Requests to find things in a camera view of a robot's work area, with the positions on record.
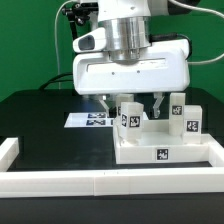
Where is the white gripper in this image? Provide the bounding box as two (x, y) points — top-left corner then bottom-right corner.
(73, 39), (190, 118)

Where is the white square tabletop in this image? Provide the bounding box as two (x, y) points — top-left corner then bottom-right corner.
(113, 120), (209, 164)

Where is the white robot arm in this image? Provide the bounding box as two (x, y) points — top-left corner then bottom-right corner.
(62, 0), (200, 117)

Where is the white marker sheet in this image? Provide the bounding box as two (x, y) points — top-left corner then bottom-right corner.
(64, 112), (113, 128)

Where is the white cable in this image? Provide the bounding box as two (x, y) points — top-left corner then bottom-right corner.
(54, 0), (224, 90)

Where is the black cable bundle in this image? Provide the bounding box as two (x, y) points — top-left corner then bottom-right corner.
(38, 6), (88, 91)

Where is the white right fence wall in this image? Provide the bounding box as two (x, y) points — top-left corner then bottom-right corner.
(205, 134), (224, 168)

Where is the white left fence wall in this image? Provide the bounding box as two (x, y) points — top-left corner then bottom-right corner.
(0, 138), (19, 172)

